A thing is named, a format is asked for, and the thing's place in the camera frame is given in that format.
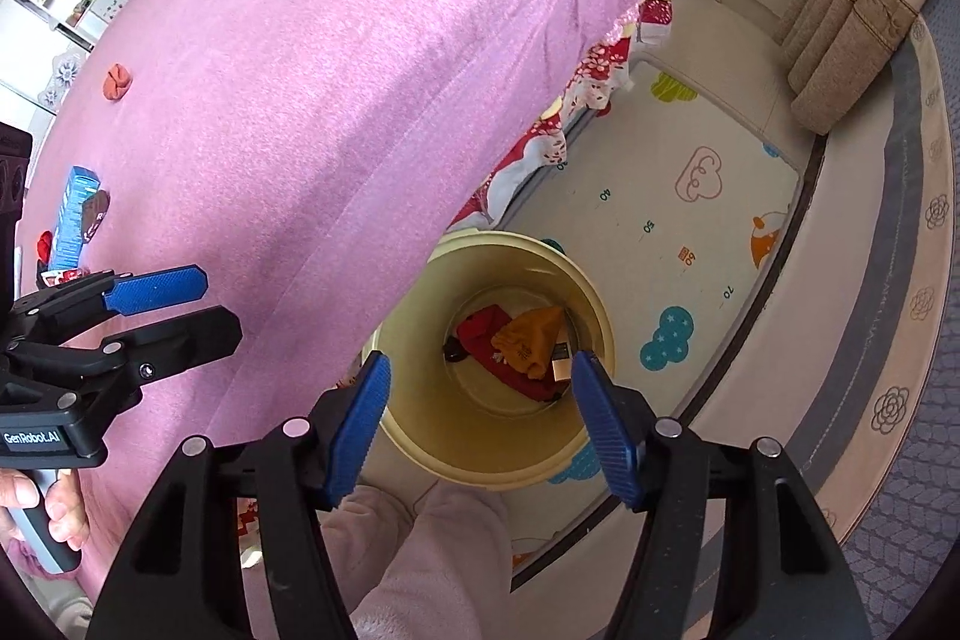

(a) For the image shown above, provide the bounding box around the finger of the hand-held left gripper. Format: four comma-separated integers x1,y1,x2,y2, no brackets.
0,305,243,402
9,263,209,341

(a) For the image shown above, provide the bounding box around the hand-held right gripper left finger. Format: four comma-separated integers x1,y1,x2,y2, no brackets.
86,351,392,640

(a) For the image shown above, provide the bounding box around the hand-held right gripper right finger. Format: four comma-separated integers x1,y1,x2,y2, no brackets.
571,351,863,640

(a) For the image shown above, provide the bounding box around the brown snack wrapper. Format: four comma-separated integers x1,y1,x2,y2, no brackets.
81,190,112,245

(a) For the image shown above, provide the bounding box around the red and white packet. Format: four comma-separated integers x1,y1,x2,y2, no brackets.
37,265,91,289

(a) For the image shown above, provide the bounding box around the blue carton box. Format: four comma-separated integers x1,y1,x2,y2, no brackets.
51,165,101,270

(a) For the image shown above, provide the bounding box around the beige plastic bin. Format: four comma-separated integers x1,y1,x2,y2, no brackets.
362,231,617,489

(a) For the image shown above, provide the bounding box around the person's left hand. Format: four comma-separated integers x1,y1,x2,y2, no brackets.
0,467,92,555

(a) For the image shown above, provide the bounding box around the orange cloth in bucket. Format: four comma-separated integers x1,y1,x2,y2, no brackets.
491,306,565,382

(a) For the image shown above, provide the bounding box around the person's pink pajama leg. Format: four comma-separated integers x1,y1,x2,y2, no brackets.
319,479,515,640

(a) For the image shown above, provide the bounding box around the red cloth in bucket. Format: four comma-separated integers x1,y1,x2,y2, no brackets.
456,305,563,402

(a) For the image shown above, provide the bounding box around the cartoon cloud play mat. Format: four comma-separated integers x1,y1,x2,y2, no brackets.
360,56,803,592

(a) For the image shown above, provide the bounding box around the white flower sliding wardrobe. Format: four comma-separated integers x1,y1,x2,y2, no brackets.
0,40,87,120

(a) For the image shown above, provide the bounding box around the pink bed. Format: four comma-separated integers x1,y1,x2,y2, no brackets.
15,0,682,640

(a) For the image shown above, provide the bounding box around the grey flower border carpet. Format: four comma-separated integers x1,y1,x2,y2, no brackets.
679,0,960,618

